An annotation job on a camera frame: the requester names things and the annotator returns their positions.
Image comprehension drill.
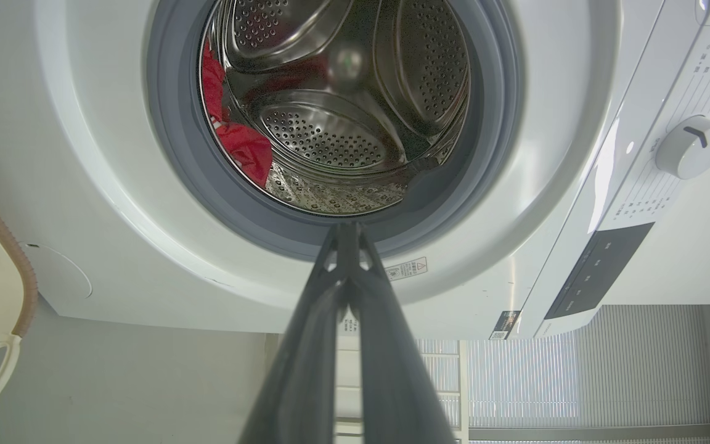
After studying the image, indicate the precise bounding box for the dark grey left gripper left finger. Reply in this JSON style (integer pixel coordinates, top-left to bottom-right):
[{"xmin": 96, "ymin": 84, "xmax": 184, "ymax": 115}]
[{"xmin": 238, "ymin": 223, "xmax": 348, "ymax": 444}]

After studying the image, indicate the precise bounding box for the round filter cover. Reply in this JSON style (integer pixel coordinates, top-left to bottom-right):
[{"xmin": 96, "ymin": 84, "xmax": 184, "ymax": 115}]
[{"xmin": 19, "ymin": 242, "xmax": 92, "ymax": 301}]

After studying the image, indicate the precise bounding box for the grey rubber door gasket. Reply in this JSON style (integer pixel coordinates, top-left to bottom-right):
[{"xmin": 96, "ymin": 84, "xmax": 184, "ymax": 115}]
[{"xmin": 145, "ymin": 0, "xmax": 523, "ymax": 261}]

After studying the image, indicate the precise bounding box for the dark grey touch control panel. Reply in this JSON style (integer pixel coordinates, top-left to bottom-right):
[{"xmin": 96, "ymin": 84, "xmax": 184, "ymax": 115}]
[{"xmin": 544, "ymin": 222, "xmax": 656, "ymax": 320}]

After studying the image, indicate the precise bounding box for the black QR label sticker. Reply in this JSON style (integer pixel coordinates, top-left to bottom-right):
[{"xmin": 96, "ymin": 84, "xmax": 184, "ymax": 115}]
[{"xmin": 489, "ymin": 310, "xmax": 521, "ymax": 340}]

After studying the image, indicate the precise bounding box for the stainless steel washing machine drum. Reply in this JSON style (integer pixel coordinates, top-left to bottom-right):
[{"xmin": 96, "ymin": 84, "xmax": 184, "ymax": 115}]
[{"xmin": 198, "ymin": 0, "xmax": 473, "ymax": 216}]

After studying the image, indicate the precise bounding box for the red garment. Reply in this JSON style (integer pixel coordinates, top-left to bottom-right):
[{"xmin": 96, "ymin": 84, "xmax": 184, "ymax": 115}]
[{"xmin": 201, "ymin": 38, "xmax": 274, "ymax": 189}]

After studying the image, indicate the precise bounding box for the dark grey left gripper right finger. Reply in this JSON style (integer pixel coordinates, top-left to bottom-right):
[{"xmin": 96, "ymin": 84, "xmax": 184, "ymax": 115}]
[{"xmin": 348, "ymin": 223, "xmax": 456, "ymax": 444}]

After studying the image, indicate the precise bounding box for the grey warning sticker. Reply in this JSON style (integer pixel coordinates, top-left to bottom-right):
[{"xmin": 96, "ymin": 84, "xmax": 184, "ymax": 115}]
[{"xmin": 385, "ymin": 257, "xmax": 428, "ymax": 282}]

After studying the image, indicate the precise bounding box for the white round program knob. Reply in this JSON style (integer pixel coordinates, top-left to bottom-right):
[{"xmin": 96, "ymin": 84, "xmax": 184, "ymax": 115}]
[{"xmin": 656, "ymin": 115, "xmax": 710, "ymax": 180}]

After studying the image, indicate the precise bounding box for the white window blind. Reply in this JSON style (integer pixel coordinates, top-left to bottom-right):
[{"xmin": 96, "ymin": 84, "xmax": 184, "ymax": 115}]
[{"xmin": 417, "ymin": 304, "xmax": 710, "ymax": 444}]

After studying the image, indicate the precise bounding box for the white front-load washing machine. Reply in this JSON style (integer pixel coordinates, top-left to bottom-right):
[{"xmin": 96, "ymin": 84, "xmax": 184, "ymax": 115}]
[{"xmin": 0, "ymin": 0, "xmax": 710, "ymax": 341}]

